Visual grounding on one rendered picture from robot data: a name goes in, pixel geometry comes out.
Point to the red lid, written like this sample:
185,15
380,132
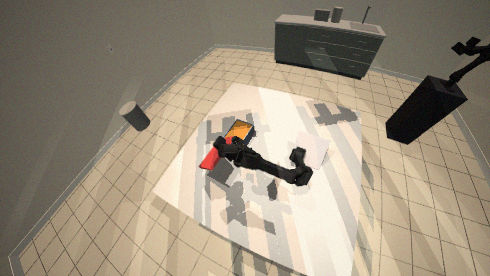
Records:
212,158

